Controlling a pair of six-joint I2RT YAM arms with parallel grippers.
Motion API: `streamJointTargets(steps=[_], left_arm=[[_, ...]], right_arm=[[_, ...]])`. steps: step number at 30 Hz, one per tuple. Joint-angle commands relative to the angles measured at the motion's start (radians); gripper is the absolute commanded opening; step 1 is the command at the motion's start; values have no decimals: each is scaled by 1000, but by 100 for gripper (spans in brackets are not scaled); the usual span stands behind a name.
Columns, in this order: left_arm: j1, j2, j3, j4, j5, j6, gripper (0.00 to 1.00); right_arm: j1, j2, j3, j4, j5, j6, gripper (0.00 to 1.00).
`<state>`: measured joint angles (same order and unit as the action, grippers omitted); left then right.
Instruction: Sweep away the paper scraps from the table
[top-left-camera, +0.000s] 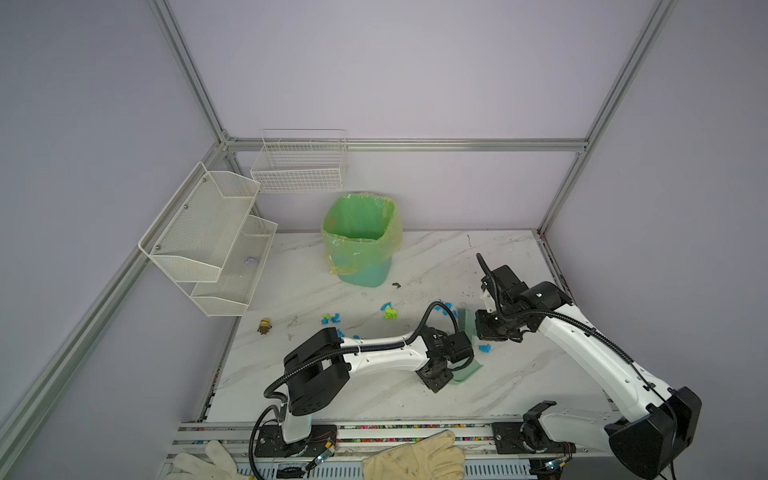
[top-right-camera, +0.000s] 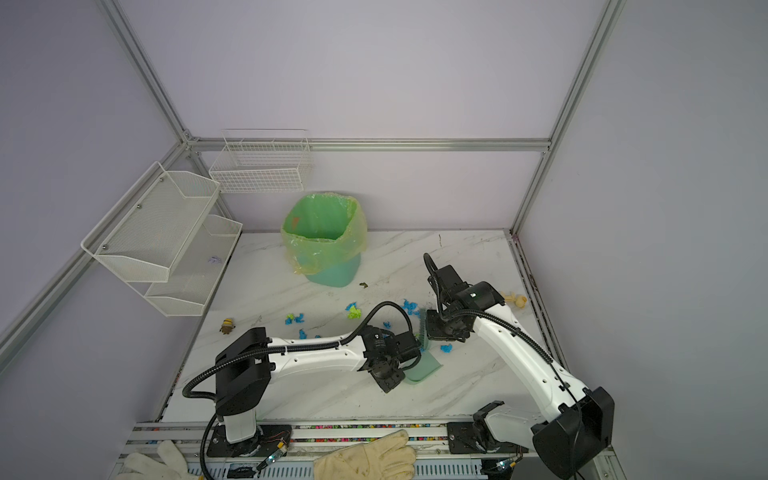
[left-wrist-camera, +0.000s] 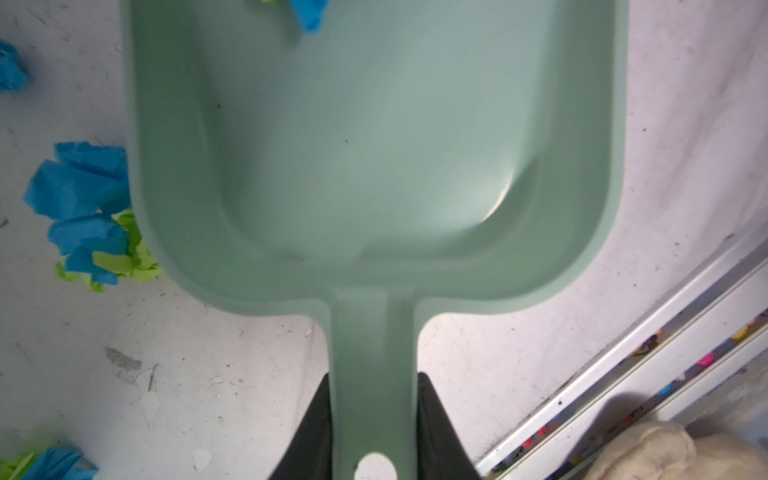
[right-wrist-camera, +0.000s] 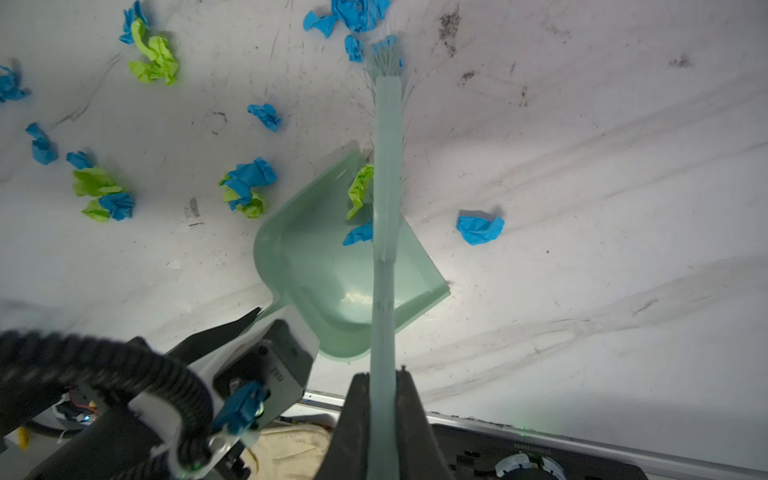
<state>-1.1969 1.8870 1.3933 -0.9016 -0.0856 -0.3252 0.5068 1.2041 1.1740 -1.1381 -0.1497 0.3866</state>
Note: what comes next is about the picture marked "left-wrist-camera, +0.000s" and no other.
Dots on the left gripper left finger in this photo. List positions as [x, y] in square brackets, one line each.
[309, 454]

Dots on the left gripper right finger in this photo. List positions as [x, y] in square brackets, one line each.
[440, 454]

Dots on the green plastic dustpan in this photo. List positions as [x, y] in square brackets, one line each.
[409, 159]

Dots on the beige work glove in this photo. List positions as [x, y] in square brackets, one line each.
[665, 450]

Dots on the green blue scrap left bottom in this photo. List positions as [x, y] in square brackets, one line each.
[55, 463]

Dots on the blue green scrap centre bottom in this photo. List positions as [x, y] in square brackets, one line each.
[85, 192]

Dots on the blue scrap right bottom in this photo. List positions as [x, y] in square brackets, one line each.
[302, 16]

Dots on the small blue scrap centre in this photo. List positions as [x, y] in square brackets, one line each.
[12, 77]

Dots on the aluminium rail front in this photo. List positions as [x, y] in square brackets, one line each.
[703, 332]

